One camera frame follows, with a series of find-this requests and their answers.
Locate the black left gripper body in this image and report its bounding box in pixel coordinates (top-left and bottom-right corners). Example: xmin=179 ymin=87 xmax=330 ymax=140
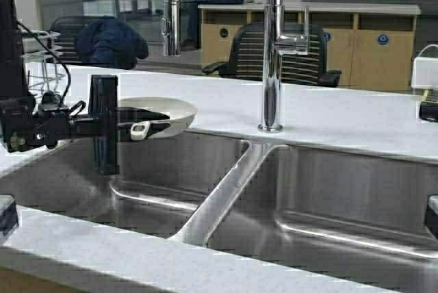
xmin=69 ymin=75 xmax=119 ymax=175

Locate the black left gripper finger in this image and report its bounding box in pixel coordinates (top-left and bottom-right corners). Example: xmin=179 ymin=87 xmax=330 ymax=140
xmin=118 ymin=122 xmax=170 ymax=142
xmin=118 ymin=107 xmax=170 ymax=120

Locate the white frying pan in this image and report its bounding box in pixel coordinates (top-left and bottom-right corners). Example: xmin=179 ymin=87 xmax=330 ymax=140
xmin=120 ymin=97 xmax=198 ymax=142

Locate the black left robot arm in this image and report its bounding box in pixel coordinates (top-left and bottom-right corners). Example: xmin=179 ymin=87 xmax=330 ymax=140
xmin=1 ymin=0 xmax=170 ymax=175

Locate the robot base corner left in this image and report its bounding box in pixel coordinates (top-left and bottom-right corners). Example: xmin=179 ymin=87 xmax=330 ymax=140
xmin=0 ymin=194 xmax=19 ymax=246

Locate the robot base corner right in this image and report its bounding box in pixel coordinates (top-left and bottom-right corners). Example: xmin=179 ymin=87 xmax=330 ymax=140
xmin=424 ymin=195 xmax=438 ymax=239

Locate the dark blue jacket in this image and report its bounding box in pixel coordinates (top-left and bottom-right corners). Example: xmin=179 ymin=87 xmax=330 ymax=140
xmin=75 ymin=16 xmax=149 ymax=70

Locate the black office chair left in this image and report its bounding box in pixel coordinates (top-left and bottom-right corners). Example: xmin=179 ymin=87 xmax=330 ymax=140
xmin=50 ymin=16 xmax=94 ymax=64

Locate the black office chair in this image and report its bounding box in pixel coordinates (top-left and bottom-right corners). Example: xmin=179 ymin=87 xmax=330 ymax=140
xmin=50 ymin=16 xmax=94 ymax=64
xmin=201 ymin=21 xmax=342 ymax=87

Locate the black office chair right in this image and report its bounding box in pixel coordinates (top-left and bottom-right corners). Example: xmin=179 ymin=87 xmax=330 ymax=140
xmin=201 ymin=21 xmax=342 ymax=87

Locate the chrome kitchen faucet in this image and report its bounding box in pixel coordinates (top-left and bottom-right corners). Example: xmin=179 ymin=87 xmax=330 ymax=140
xmin=162 ymin=0 xmax=310 ymax=133

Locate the stainless double sink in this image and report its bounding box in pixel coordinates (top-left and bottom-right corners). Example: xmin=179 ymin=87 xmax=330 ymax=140
xmin=1 ymin=133 xmax=437 ymax=292

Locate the wooden recycling counter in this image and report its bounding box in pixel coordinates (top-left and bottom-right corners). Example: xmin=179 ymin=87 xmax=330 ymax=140
xmin=199 ymin=1 xmax=421 ymax=92

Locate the black and yellow object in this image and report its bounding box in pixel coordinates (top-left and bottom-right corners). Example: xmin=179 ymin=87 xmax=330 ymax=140
xmin=419 ymin=90 xmax=438 ymax=123

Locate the white box appliance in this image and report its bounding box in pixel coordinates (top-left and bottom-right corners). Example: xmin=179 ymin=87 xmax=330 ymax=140
xmin=411 ymin=44 xmax=437 ymax=90

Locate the white wire dish rack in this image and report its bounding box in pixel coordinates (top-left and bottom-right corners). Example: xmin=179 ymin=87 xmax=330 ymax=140
xmin=21 ymin=29 xmax=66 ymax=100

